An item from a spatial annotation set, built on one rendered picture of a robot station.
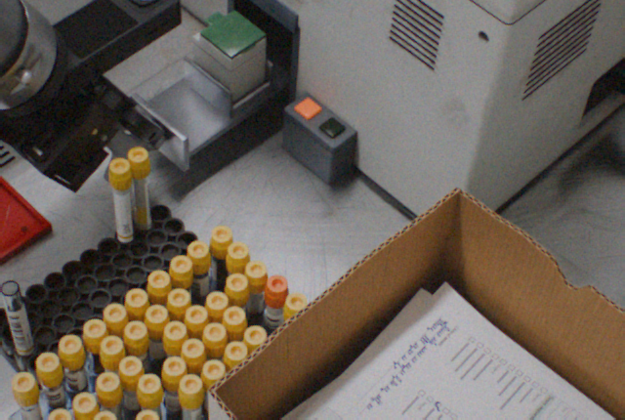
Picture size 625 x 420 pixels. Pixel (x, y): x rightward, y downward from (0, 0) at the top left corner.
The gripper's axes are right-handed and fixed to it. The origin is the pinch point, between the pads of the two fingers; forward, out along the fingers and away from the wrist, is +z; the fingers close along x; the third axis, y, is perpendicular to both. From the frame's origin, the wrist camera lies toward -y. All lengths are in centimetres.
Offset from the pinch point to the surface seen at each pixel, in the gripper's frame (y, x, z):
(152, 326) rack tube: 9.7, 17.5, -12.9
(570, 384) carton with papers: -5.5, 38.3, 3.8
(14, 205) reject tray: 12.2, -4.6, -1.7
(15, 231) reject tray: 13.5, -2.5, -2.5
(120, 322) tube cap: 10.8, 15.9, -13.9
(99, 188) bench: 6.8, -1.5, 1.6
